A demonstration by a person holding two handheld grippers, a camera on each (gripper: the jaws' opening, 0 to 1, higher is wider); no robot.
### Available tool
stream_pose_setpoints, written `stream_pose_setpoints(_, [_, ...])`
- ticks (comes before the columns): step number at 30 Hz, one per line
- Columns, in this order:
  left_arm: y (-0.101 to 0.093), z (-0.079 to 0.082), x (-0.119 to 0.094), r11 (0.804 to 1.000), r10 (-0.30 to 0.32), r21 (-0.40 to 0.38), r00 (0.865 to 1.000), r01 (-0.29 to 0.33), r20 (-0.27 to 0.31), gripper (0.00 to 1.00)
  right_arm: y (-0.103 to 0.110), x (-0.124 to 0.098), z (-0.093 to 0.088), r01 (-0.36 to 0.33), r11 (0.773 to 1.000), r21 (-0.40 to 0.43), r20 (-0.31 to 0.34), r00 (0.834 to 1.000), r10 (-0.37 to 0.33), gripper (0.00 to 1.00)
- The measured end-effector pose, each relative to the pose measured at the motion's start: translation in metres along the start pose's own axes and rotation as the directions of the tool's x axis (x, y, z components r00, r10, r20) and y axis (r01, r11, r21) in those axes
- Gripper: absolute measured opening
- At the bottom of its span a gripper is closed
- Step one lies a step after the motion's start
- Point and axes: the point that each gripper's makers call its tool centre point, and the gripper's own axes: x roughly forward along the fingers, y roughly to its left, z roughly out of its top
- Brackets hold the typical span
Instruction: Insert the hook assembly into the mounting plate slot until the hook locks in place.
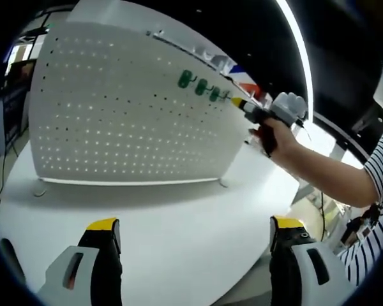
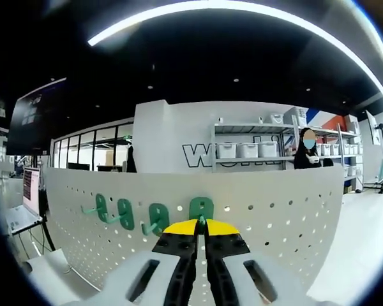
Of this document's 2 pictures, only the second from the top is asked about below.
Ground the open laptop with pink screen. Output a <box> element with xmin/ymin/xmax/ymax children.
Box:
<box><xmin>4</xmin><ymin>166</ymin><xmax>44</xmax><ymax>237</ymax></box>

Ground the row of white storage bins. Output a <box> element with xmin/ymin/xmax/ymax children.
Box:
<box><xmin>216</xmin><ymin>142</ymin><xmax>361</xmax><ymax>159</ymax></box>

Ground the black desk monitor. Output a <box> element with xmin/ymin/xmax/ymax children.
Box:
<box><xmin>67</xmin><ymin>162</ymin><xmax>91</xmax><ymax>172</ymax></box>

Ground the ceiling light strip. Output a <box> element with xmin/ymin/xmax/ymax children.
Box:
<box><xmin>87</xmin><ymin>0</ymin><xmax>383</xmax><ymax>103</ymax></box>

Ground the metal storage shelf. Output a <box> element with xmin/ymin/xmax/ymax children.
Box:
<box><xmin>212</xmin><ymin>113</ymin><xmax>363</xmax><ymax>173</ymax></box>

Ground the large dark wall screen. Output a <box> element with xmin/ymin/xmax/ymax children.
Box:
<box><xmin>5</xmin><ymin>76</ymin><xmax>68</xmax><ymax>157</ymax></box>

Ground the green hook assembly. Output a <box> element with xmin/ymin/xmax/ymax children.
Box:
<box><xmin>107</xmin><ymin>198</ymin><xmax>137</xmax><ymax>231</ymax></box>
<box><xmin>80</xmin><ymin>193</ymin><xmax>111</xmax><ymax>224</ymax></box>
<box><xmin>190</xmin><ymin>196</ymin><xmax>214</xmax><ymax>224</ymax></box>
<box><xmin>141</xmin><ymin>202</ymin><xmax>170</xmax><ymax>238</ymax></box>

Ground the white perforated mounting plate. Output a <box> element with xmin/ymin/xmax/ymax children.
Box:
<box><xmin>44</xmin><ymin>164</ymin><xmax>345</xmax><ymax>294</ymax></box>

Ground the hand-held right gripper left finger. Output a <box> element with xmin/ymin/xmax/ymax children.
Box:
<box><xmin>61</xmin><ymin>219</ymin><xmax>200</xmax><ymax>306</ymax></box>

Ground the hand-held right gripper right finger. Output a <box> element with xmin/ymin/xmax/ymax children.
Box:
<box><xmin>204</xmin><ymin>219</ymin><xmax>311</xmax><ymax>306</ymax></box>

